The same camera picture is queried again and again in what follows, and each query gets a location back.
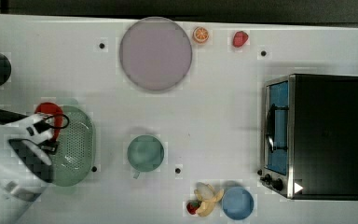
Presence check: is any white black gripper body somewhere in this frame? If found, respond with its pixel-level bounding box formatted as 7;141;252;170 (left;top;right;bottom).
6;113;59;154

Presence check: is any red plush ketchup bottle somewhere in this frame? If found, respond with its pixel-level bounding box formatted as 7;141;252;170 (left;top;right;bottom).
34;102;63;127

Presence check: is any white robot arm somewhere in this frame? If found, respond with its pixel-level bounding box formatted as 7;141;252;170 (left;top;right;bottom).
0;114;54;224

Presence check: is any pale green oval strainer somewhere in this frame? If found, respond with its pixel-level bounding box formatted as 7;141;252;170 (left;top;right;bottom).
50;105;95;187

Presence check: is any green cup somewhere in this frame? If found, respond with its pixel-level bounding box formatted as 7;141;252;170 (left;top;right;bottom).
127;134;165;179

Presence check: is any lilac round plate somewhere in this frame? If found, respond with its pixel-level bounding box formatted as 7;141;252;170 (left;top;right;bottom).
119;17;192;91

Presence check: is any small strawberry toy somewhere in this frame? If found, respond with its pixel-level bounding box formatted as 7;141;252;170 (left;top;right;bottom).
186;201;201;215

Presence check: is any peeled banana toy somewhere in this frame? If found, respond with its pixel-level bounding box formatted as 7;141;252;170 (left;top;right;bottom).
194;182;224;217

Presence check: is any orange slice toy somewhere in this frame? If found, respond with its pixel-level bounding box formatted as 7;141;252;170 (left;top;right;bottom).
192;26;210;44

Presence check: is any blue bowl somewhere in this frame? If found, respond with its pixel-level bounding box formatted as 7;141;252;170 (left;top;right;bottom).
222;187;255;220

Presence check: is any silver black toaster oven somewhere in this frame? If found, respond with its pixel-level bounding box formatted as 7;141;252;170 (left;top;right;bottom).
257;74;358;201

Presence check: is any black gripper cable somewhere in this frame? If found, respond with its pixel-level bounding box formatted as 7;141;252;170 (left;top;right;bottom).
0;109;71;131

